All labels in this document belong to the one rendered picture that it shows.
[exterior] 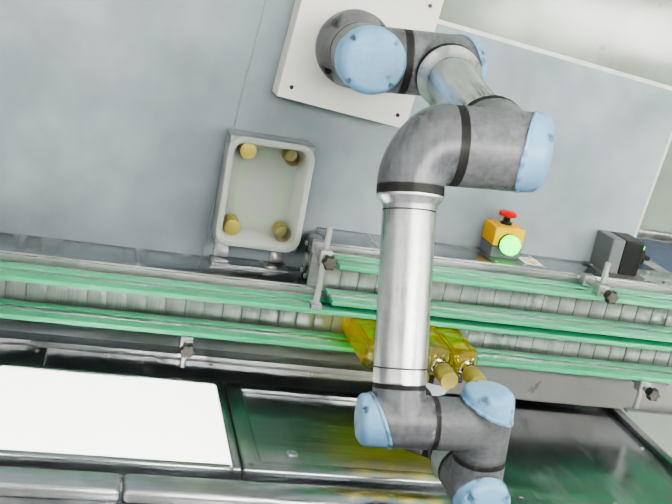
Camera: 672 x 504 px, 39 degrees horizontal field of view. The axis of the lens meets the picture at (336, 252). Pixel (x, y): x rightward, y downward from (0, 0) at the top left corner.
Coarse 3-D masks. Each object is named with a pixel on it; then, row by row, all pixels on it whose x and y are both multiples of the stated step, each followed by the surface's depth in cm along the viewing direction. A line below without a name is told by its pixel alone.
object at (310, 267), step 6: (312, 234) 199; (318, 234) 200; (306, 240) 198; (312, 240) 195; (306, 246) 199; (306, 252) 197; (312, 252) 194; (306, 258) 196; (312, 258) 194; (306, 264) 197; (312, 264) 194; (318, 264) 195; (300, 270) 200; (306, 270) 196; (312, 270) 195; (318, 270) 195; (306, 276) 196; (312, 276) 195; (306, 282) 196; (312, 282) 196
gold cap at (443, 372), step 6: (438, 366) 180; (444, 366) 179; (450, 366) 180; (438, 372) 179; (444, 372) 177; (450, 372) 177; (438, 378) 178; (444, 378) 177; (450, 378) 177; (456, 378) 177; (444, 384) 177; (450, 384) 177; (456, 384) 178
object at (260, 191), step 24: (264, 144) 190; (288, 144) 191; (240, 168) 197; (264, 168) 198; (288, 168) 199; (312, 168) 193; (240, 192) 199; (264, 192) 200; (288, 192) 201; (240, 216) 200; (264, 216) 201; (288, 216) 202; (240, 240) 195; (264, 240) 198; (288, 240) 199
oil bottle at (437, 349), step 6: (432, 330) 194; (432, 336) 191; (438, 336) 191; (432, 342) 187; (438, 342) 188; (432, 348) 184; (438, 348) 185; (444, 348) 185; (432, 354) 183; (438, 354) 183; (444, 354) 184; (432, 360) 183; (444, 360) 184; (432, 372) 184
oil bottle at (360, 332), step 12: (348, 324) 195; (360, 324) 189; (372, 324) 190; (348, 336) 194; (360, 336) 186; (372, 336) 184; (360, 348) 185; (372, 348) 180; (360, 360) 184; (372, 360) 180
